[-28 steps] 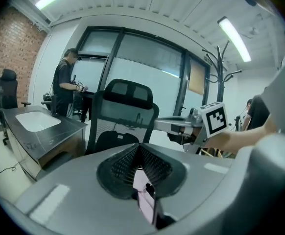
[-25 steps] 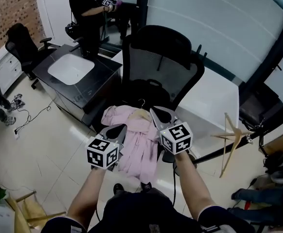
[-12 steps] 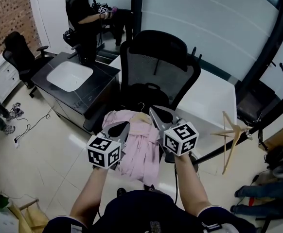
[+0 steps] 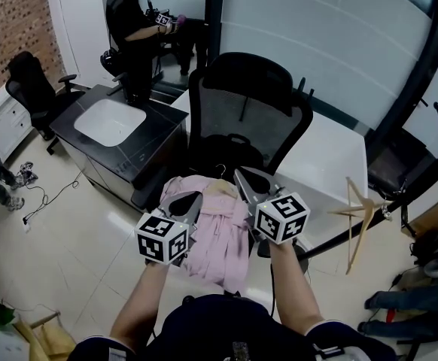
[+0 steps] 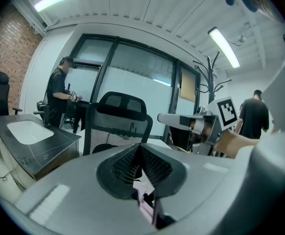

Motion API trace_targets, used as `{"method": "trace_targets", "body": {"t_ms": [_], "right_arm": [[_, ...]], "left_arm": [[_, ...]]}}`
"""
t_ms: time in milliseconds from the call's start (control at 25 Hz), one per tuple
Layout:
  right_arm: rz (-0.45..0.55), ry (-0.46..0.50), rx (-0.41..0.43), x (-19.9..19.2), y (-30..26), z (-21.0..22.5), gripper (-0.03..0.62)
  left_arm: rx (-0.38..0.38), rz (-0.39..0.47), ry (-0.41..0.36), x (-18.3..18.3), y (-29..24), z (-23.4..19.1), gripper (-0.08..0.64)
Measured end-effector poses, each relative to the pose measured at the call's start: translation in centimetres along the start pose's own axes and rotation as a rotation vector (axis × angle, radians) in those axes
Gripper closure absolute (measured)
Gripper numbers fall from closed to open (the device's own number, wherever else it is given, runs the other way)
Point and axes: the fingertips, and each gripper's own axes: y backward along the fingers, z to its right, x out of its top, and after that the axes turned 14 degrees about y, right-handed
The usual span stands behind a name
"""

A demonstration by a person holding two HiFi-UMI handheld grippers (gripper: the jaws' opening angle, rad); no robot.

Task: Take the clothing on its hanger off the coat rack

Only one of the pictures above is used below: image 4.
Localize black faucet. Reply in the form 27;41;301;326
107;71;134;105
296;76;316;98

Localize tangled floor cables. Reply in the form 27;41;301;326
10;161;81;226

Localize black floor equipment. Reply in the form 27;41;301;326
399;186;438;280

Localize person's navy shirt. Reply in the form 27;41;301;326
66;293;397;361

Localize white table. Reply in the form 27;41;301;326
171;87;370;256

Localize green plant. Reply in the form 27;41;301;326
0;297;17;329

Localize black-framed glass door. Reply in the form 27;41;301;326
365;0;438;202

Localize white sink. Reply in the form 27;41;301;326
73;98;148;148

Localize person's right forearm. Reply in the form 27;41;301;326
267;241;325;336

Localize black counter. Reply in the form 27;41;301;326
49;83;190;205

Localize white cabinet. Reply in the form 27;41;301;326
0;83;35;164

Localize black-framed glass partition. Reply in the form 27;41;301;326
203;0;435;133

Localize pink shirt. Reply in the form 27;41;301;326
160;174;253;293

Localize wooden hanger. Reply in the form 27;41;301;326
326;176;394;277
202;163;239;213

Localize person's left forearm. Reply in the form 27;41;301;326
109;261;169;353

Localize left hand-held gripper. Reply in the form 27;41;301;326
133;193;204;267

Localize black bag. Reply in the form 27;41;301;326
199;133;266;178

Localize black mesh office chair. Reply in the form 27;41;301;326
130;51;315;212

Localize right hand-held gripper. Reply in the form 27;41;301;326
234;168;312;257

